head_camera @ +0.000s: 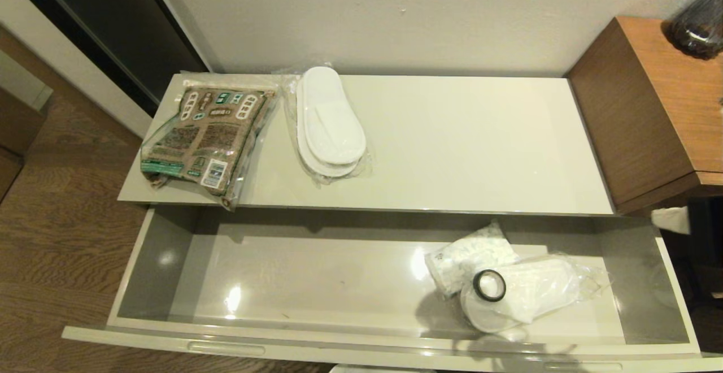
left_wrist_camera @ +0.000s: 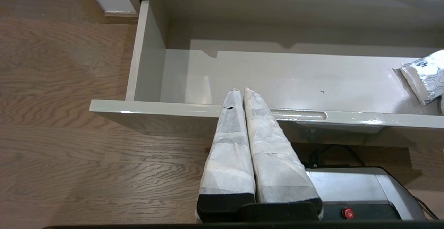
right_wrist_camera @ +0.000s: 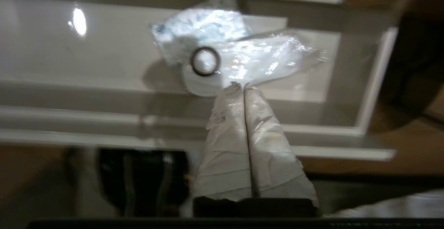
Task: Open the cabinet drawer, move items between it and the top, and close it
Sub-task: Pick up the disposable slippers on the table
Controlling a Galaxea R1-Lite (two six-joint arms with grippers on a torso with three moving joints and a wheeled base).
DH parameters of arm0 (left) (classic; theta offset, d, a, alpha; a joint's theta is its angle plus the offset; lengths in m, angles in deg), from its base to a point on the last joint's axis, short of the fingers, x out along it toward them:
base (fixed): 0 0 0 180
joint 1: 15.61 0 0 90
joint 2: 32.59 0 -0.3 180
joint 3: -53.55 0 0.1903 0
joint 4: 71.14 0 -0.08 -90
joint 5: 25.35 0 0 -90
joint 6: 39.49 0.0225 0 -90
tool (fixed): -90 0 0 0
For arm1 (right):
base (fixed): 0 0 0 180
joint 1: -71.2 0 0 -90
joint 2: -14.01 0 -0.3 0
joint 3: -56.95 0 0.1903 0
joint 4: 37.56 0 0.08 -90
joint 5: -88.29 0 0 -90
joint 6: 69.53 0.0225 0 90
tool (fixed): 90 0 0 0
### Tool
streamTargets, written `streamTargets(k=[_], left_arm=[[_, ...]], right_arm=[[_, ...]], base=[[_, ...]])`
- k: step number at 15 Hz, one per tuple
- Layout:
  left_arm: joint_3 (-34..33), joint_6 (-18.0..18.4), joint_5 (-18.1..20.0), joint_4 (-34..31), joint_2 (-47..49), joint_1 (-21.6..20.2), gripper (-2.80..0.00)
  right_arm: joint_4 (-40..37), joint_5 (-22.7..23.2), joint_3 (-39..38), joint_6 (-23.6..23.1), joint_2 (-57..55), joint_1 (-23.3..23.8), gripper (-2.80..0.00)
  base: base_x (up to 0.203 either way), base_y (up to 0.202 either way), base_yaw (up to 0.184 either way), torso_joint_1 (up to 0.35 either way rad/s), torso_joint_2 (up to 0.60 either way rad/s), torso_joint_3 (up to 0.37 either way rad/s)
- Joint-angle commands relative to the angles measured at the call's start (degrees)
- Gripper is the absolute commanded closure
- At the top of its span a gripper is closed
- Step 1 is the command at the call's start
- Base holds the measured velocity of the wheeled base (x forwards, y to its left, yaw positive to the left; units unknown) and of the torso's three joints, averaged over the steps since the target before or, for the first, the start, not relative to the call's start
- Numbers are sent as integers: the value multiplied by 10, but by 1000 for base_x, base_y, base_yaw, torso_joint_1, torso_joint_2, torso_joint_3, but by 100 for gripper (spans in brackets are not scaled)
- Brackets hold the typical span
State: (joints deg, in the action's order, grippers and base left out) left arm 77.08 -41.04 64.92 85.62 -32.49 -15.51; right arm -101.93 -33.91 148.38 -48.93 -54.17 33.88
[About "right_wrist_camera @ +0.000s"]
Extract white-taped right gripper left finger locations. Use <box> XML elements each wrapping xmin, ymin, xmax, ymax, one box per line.
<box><xmin>193</xmin><ymin>82</ymin><xmax>253</xmax><ymax>202</ymax></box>

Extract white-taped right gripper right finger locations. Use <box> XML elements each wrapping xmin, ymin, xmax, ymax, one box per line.
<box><xmin>244</xmin><ymin>83</ymin><xmax>319</xmax><ymax>207</ymax></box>

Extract black tape roll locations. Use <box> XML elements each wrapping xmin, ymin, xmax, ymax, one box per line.
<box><xmin>190</xmin><ymin>46</ymin><xmax>221</xmax><ymax>77</ymax></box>

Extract white slippers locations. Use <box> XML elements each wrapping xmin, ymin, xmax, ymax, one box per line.
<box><xmin>181</xmin><ymin>31</ymin><xmax>329</xmax><ymax>98</ymax></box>

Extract grey cabinet drawer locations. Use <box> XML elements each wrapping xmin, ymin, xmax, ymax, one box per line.
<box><xmin>0</xmin><ymin>0</ymin><xmax>398</xmax><ymax>162</ymax></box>

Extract silver black robot base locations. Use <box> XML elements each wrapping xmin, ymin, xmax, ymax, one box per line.
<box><xmin>65</xmin><ymin>146</ymin><xmax>190</xmax><ymax>219</ymax></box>

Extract patterned tissue pack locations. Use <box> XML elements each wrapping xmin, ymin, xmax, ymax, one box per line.
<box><xmin>150</xmin><ymin>6</ymin><xmax>251</xmax><ymax>67</ymax></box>

